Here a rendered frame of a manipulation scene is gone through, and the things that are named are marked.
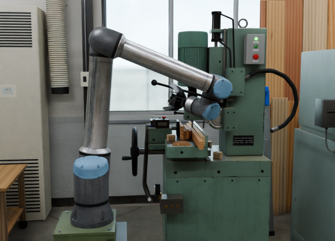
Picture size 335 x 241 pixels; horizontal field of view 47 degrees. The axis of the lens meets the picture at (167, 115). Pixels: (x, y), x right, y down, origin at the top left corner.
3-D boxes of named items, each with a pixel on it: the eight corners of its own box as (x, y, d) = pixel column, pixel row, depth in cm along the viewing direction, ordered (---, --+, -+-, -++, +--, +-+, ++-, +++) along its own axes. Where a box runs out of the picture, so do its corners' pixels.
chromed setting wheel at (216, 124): (206, 128, 218) (206, 107, 216) (228, 128, 219) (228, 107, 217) (207, 129, 215) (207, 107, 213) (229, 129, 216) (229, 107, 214)
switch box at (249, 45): (243, 64, 215) (244, 35, 213) (260, 64, 215) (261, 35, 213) (246, 64, 209) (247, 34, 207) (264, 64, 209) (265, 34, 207)
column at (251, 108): (218, 148, 243) (220, 31, 234) (252, 147, 244) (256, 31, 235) (225, 156, 220) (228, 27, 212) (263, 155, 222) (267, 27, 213)
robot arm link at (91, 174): (72, 205, 162) (71, 164, 160) (76, 191, 179) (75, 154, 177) (108, 203, 164) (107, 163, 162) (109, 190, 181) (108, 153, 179)
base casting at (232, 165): (162, 158, 253) (162, 145, 252) (249, 157, 256) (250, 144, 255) (166, 178, 208) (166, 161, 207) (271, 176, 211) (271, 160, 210)
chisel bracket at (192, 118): (183, 120, 231) (183, 107, 230) (206, 120, 232) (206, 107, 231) (184, 122, 224) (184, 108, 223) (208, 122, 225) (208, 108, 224)
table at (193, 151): (147, 137, 257) (147, 128, 257) (193, 137, 259) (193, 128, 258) (148, 158, 197) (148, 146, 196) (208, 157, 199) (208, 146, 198)
